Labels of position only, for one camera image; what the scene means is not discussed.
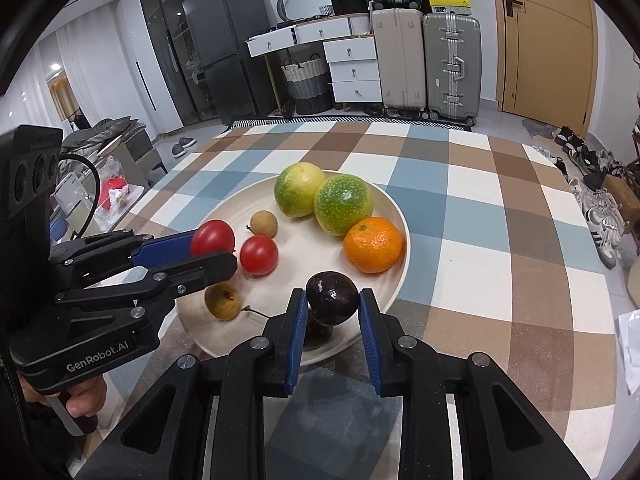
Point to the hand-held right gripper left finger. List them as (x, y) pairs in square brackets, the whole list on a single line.
[(295, 340)]

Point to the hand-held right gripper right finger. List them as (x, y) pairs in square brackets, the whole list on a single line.
[(371, 340)]

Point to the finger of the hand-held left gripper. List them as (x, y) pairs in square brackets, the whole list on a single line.
[(165, 249), (200, 270)]

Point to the dark purple plum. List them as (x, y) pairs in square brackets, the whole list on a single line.
[(317, 336), (331, 304)]

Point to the red tomato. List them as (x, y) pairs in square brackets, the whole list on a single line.
[(212, 237), (258, 255)]

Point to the brown longan with stem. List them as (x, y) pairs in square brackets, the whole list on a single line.
[(222, 300)]

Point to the cream round plate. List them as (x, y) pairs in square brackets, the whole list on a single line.
[(300, 260)]

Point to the orange mandarin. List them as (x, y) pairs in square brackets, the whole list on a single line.
[(374, 245)]

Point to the person's left hand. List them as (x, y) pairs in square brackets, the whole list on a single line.
[(87, 395)]

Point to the red bag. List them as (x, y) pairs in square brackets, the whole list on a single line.
[(115, 192)]

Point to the grey jacket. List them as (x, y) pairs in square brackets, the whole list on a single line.
[(105, 132)]

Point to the grey slippers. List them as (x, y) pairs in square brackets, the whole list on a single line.
[(184, 146)]

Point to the green yellow lemon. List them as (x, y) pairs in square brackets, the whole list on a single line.
[(299, 190), (343, 203)]

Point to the checked tablecloth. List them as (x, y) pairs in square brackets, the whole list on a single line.
[(475, 260)]

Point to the white wardrobe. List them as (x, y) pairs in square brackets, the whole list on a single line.
[(137, 65)]

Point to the striped rug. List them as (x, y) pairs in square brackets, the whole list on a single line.
[(300, 121)]

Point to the dark glass cabinet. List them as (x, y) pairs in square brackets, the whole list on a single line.
[(165, 40)]

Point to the grey refrigerator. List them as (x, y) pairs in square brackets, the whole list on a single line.
[(220, 45)]

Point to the woven basket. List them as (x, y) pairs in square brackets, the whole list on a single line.
[(306, 85)]

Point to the white drawer desk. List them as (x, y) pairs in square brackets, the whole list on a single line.
[(352, 67)]

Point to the white plastic bag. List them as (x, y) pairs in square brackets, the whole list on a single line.
[(631, 355)]

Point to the pile of shoes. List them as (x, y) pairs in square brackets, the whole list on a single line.
[(595, 205)]

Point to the grey doormat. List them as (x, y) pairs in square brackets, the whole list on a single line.
[(537, 128)]

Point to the white bin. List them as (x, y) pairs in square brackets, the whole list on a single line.
[(635, 285)]

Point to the beige suitcase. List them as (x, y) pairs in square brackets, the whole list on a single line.
[(398, 60)]

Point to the silver suitcase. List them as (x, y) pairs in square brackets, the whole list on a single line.
[(451, 65)]

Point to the small white basket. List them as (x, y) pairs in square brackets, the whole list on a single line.
[(326, 10)]

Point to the cardboard box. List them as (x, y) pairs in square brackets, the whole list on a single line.
[(622, 190)]

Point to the shoe rack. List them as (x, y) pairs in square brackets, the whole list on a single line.
[(636, 160)]

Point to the wooden door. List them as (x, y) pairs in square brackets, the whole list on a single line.
[(545, 45)]

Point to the yellow black box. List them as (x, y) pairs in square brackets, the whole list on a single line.
[(450, 5)]

